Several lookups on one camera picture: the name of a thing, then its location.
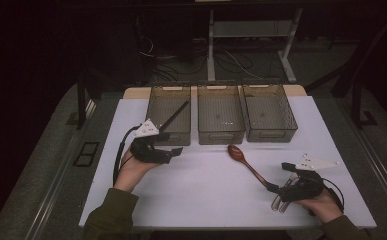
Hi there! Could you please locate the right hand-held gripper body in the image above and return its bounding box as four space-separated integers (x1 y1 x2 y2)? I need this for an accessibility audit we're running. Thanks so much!
278 153 341 203

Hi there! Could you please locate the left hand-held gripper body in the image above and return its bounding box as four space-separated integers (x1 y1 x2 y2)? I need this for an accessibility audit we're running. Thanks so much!
129 118 174 165

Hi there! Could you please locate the black chopstick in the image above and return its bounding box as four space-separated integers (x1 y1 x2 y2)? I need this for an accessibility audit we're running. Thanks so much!
158 99 191 132

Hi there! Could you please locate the smoky transparent plastic bin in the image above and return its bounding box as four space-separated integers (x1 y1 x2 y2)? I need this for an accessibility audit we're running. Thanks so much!
142 84 193 147
241 81 299 144
196 82 247 146

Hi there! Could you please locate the red-brown wooden spoon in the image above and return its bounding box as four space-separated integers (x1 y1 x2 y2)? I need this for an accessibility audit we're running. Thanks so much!
227 143 270 188

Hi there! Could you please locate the person's right hand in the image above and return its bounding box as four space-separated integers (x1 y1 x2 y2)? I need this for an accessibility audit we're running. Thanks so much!
293 188 345 224

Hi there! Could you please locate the person's left hand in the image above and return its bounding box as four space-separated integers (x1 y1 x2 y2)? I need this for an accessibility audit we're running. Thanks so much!
113 148 161 194

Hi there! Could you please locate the black metal stand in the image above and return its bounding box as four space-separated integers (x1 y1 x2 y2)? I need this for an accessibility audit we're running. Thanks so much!
76 70 97 131
351 79 379 130

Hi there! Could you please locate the black slanted metal bar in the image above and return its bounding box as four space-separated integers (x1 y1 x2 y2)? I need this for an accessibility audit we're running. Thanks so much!
305 9 387 93

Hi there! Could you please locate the left hand-held gripper black cable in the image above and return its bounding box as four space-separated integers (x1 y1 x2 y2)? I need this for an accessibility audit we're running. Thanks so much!
112 124 143 187

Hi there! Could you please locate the hand-held gripper black cable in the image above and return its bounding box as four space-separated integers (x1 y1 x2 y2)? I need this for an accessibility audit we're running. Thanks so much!
112 124 143 187
321 177 346 212

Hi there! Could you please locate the right hand-held gripper black cable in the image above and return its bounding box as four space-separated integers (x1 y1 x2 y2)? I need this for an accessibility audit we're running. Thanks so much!
321 177 346 212

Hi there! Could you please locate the black floor socket frame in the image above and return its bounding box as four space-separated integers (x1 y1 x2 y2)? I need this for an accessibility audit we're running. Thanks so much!
72 141 101 168

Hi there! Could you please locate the tangle of floor cables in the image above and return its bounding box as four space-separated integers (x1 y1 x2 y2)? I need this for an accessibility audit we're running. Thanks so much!
136 35 265 83

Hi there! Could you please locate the white metal desk frame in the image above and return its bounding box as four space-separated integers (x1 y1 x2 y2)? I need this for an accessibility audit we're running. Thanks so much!
206 7 304 84

